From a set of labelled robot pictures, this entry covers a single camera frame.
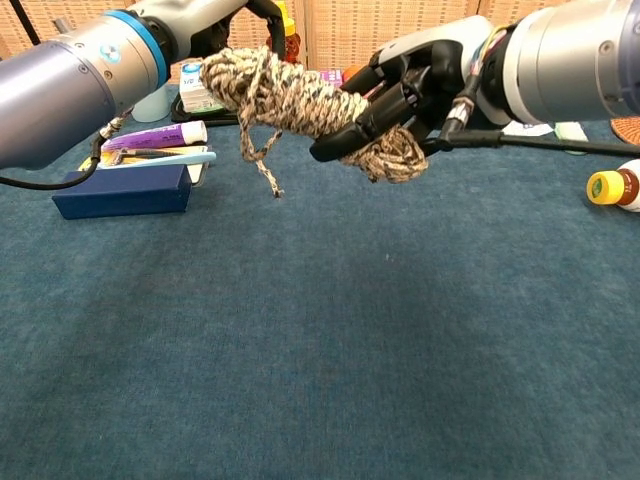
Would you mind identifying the light blue plastic cup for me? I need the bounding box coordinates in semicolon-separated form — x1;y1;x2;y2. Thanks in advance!
130;82;174;124

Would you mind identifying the mint green brush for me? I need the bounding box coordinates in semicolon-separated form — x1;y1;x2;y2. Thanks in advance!
553;122;591;156

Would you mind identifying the purple toothpaste tube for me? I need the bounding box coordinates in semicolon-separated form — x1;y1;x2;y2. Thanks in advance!
102;120;209;152

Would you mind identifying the white and blue milk carton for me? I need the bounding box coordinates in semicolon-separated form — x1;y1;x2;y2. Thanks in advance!
179;57;226;114

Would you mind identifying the white sugar bag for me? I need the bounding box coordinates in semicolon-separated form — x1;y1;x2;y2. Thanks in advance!
499;119;551;137

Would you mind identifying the white drink bottle yellow cap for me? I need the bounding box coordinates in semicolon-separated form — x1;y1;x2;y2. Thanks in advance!
586;158;640;214

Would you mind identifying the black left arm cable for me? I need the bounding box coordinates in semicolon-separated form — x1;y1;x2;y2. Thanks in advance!
0;112;134;191

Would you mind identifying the bamboo folding screen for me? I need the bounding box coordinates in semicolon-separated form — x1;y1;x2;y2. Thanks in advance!
0;0;640;86

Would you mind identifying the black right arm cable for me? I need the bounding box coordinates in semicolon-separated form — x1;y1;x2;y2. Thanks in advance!
439;119;640;154

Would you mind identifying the light blue toothbrush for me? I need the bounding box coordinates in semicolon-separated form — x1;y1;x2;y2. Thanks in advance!
97;151;218;171

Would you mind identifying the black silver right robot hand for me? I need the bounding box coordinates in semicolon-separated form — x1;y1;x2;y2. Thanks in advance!
309;14;501;164

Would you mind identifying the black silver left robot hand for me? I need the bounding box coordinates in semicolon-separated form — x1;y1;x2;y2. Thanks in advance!
134;0;289;64

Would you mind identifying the black tripod stand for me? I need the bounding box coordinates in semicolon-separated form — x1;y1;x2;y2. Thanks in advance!
9;0;44;46

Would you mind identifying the razor in yellow blister pack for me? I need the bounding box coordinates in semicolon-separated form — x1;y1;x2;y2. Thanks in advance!
77;144;211;189

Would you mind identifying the beige braided rope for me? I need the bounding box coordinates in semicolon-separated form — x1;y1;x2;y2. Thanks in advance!
198;45;430;200

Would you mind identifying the woven rattan coaster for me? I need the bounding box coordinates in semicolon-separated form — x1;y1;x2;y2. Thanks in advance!
609;115;640;147

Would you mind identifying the honey bear bottle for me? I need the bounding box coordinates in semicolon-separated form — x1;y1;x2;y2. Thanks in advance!
274;0;304;65

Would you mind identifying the dark blue rectangular box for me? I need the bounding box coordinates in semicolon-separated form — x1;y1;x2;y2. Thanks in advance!
51;163;194;220

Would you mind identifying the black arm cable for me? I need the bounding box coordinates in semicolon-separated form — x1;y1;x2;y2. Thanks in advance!
0;112;134;191
439;119;640;154

